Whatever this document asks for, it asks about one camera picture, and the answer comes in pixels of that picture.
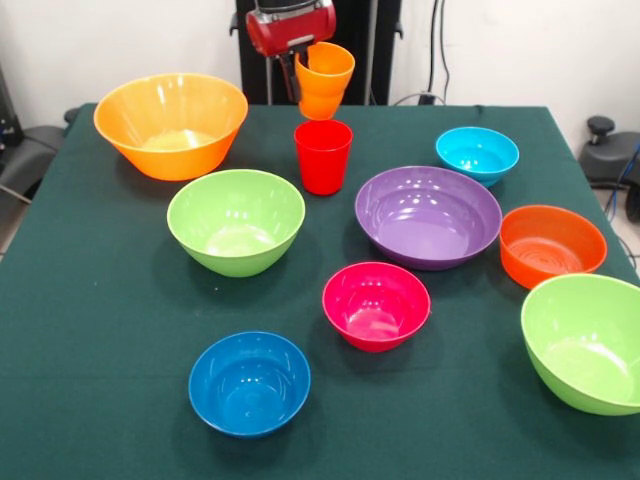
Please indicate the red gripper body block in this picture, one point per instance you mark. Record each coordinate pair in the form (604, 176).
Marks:
(292, 32)

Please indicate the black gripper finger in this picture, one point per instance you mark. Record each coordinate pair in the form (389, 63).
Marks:
(305, 56)
(291, 80)

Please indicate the orange plastic cup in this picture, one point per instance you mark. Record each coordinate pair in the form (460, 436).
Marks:
(325, 90)

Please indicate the red plastic cup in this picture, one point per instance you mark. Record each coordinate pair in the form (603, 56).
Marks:
(322, 160)

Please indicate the large orange plastic bowl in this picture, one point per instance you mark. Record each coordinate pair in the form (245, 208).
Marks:
(170, 110)

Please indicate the green plastic bowl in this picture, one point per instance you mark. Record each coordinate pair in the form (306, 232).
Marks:
(235, 225)
(585, 345)

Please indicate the cyan plastic bowl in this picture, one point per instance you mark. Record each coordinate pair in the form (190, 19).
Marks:
(475, 150)

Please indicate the purple plastic bowl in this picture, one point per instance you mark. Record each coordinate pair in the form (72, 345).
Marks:
(428, 220)

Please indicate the pink plastic bowl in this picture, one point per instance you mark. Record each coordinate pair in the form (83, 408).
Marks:
(375, 305)

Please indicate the blue plastic bowl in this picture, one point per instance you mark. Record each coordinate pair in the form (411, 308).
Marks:
(249, 385)

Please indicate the red-orange plastic bowl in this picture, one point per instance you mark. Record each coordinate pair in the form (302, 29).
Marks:
(552, 245)

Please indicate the dark green tablecloth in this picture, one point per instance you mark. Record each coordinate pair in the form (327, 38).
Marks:
(425, 425)

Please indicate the black pedestal foot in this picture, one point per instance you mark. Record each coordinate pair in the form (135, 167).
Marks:
(30, 150)
(607, 155)

